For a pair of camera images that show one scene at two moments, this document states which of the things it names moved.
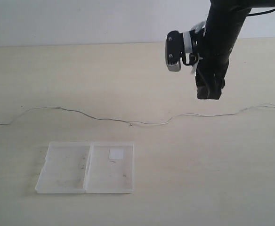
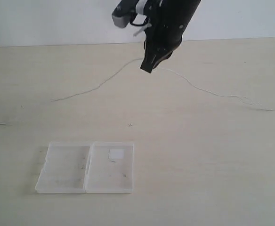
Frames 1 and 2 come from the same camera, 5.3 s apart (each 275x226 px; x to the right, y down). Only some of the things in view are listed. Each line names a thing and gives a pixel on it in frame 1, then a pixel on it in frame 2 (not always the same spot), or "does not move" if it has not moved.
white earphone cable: x=135 y=122 → x=120 y=69
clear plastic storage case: x=81 y=167 does not move
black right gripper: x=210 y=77 → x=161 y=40
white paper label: x=116 y=154 does not move
